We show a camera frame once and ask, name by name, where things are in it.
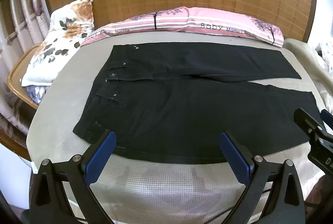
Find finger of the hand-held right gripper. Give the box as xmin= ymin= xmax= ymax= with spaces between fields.
xmin=293 ymin=108 xmax=326 ymax=137
xmin=321 ymin=109 xmax=333 ymax=134

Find pink striped pillow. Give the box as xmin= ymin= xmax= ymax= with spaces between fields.
xmin=81 ymin=6 xmax=285 ymax=48

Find floral pillow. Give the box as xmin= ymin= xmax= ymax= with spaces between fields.
xmin=21 ymin=0 xmax=95 ymax=88

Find grey patterned cloth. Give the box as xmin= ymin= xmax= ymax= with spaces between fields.
xmin=24 ymin=84 xmax=48 ymax=105

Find black pants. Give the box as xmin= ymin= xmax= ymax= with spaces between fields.
xmin=72 ymin=42 xmax=324 ymax=163

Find grey woven bed mat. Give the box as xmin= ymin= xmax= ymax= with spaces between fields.
xmin=26 ymin=31 xmax=329 ymax=215

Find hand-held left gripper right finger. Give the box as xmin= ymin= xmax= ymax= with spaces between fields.
xmin=219 ymin=131 xmax=305 ymax=224

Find striped curtain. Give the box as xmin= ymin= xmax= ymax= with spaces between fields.
xmin=0 ymin=0 xmax=51 ymax=137

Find beige blanket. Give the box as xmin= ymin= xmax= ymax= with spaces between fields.
xmin=283 ymin=38 xmax=333 ymax=112

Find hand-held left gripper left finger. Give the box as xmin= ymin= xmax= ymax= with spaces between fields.
xmin=30 ymin=130 xmax=117 ymax=224

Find wooden bed frame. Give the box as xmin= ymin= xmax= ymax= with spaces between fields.
xmin=0 ymin=126 xmax=32 ymax=162

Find rattan chair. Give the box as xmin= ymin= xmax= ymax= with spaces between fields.
xmin=7 ymin=43 xmax=50 ymax=110

